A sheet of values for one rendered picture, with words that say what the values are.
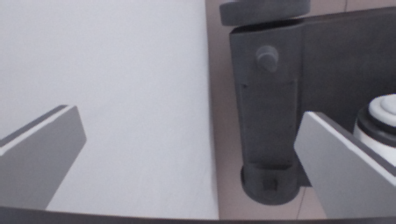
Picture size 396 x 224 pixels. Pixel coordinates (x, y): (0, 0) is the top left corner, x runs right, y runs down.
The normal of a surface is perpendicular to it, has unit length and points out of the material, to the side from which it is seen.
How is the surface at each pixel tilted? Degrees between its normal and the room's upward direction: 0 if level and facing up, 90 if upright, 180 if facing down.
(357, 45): 0
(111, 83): 90
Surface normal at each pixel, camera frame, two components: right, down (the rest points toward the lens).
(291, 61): 0.48, 0.32
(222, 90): -0.27, 0.48
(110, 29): 0.96, 0.05
